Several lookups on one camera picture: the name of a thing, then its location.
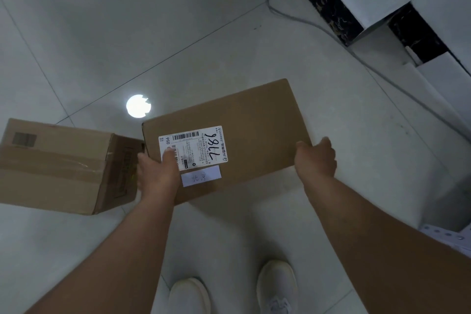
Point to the person's left thumb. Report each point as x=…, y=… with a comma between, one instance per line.
x=170, y=161

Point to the person's right white shoe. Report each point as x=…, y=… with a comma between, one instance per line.
x=276, y=288

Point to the person's right thumb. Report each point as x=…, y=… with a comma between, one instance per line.
x=302, y=150

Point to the person's white shoe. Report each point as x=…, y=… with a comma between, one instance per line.
x=276, y=288
x=189, y=297

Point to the person's left forearm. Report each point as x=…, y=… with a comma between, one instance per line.
x=110, y=255

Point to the person's left white shoe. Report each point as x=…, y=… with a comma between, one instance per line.
x=189, y=297

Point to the person's left hand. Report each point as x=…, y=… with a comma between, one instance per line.
x=156, y=175

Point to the person's right hand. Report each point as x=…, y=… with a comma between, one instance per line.
x=318, y=163

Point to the person's right forearm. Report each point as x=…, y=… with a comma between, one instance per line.
x=382, y=247

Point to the taped brown cardboard box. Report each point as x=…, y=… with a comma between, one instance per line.
x=62, y=168

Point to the cardboard box white label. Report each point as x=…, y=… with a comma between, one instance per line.
x=235, y=133

